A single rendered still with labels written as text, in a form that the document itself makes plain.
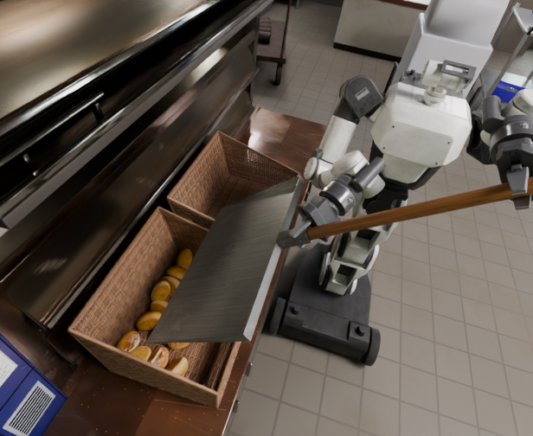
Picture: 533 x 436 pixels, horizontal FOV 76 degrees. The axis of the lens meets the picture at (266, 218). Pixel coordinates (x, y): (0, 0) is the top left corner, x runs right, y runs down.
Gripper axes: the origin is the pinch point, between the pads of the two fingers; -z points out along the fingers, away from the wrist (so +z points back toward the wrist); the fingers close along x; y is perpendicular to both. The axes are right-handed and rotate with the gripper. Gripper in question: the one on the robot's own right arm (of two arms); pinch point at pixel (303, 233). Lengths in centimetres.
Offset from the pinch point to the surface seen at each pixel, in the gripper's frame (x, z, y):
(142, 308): -14, -50, -60
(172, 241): -8, -25, -75
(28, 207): 44, -37, -3
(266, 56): -7, 182, -282
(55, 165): 46, -29, -7
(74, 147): 46, -25, -10
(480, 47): -84, 266, -116
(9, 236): 39, -50, -29
